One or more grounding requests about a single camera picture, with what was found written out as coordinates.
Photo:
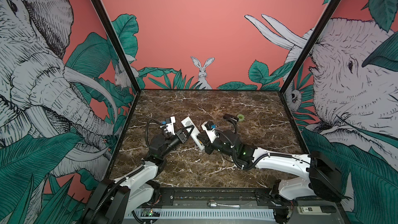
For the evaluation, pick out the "white labelled device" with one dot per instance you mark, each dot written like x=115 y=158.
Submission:
x=316 y=210

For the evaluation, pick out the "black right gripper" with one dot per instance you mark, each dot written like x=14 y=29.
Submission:
x=209 y=146

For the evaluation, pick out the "black corner frame post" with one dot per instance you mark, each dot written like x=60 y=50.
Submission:
x=318 y=29
x=110 y=31

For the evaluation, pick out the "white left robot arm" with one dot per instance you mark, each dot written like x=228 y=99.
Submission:
x=113 y=200

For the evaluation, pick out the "black stapler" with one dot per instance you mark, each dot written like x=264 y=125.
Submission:
x=229 y=117

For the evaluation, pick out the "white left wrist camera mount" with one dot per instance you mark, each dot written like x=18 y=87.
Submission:
x=167 y=126

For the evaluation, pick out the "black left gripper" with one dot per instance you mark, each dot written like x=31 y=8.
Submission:
x=180 y=137

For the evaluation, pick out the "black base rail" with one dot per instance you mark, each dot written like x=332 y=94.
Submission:
x=260 y=196

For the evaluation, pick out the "black corner frame post right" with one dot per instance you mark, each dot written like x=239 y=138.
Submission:
x=318 y=29

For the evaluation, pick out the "black corner frame post left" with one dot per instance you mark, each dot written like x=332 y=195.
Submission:
x=110 y=31

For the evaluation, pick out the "white remote control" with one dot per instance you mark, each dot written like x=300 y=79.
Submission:
x=193 y=131

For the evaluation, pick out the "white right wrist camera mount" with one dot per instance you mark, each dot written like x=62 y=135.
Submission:
x=210 y=128

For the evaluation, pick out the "green tape roll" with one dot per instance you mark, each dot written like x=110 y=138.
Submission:
x=240 y=117

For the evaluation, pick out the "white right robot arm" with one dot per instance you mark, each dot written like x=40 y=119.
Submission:
x=315 y=174

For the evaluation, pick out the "metal spoon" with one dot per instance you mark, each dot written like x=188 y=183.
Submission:
x=214 y=204

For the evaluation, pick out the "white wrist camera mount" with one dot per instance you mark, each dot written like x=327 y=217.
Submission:
x=210 y=128
x=167 y=126

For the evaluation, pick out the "white slotted cable duct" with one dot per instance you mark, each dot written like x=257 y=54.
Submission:
x=202 y=213

